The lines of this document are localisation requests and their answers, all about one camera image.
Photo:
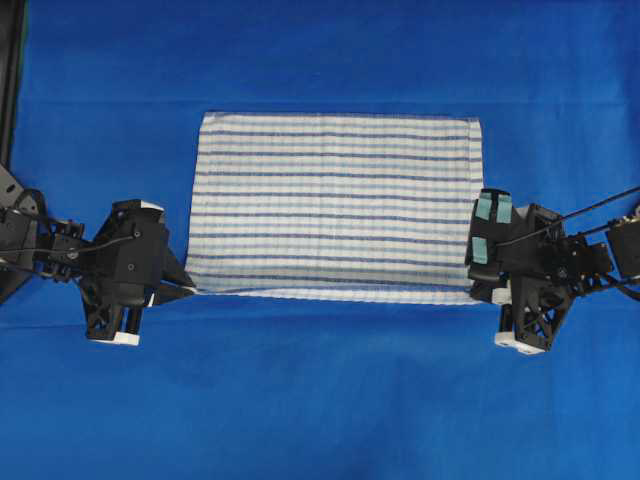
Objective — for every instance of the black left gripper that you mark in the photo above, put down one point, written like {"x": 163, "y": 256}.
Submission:
{"x": 129, "y": 258}

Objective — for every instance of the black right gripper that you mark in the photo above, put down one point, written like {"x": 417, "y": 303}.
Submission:
{"x": 533, "y": 307}

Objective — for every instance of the blue white striped towel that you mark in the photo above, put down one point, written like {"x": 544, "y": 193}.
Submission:
{"x": 353, "y": 207}

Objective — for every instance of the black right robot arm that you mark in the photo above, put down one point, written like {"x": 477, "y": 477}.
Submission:
{"x": 595, "y": 260}

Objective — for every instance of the blue table cloth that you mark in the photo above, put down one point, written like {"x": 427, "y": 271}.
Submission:
{"x": 223, "y": 387}

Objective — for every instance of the black table frame rail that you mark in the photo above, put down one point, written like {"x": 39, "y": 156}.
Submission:
{"x": 12, "y": 41}

